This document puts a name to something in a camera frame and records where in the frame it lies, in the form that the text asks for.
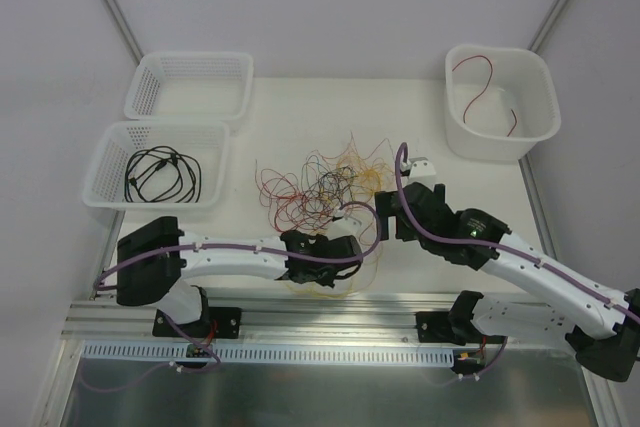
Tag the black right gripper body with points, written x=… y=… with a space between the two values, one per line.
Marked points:
x=391 y=217

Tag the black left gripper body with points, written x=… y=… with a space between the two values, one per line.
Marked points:
x=347 y=251

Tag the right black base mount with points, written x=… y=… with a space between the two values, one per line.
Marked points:
x=434 y=327

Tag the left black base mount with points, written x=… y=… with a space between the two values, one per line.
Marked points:
x=222 y=322

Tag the white perforated basket near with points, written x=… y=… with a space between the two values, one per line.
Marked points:
x=171 y=164

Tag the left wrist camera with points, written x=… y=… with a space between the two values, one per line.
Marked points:
x=343 y=224

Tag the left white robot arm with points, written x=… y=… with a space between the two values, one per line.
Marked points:
x=162 y=280

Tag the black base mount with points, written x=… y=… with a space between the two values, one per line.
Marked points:
x=434 y=327
x=222 y=322

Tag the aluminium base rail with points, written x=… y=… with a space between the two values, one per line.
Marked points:
x=274 y=317

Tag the white perforated basket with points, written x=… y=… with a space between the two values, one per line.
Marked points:
x=171 y=164
x=215 y=85

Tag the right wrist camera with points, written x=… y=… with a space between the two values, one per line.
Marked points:
x=419 y=170

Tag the white solid tub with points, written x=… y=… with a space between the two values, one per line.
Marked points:
x=500 y=102

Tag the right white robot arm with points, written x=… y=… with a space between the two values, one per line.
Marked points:
x=597 y=325

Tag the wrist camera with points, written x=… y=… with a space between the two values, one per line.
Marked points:
x=343 y=224
x=419 y=170

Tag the white perforated basket far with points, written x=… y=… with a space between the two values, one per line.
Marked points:
x=215 y=85

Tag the white slotted cable duct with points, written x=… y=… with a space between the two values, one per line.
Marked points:
x=273 y=354

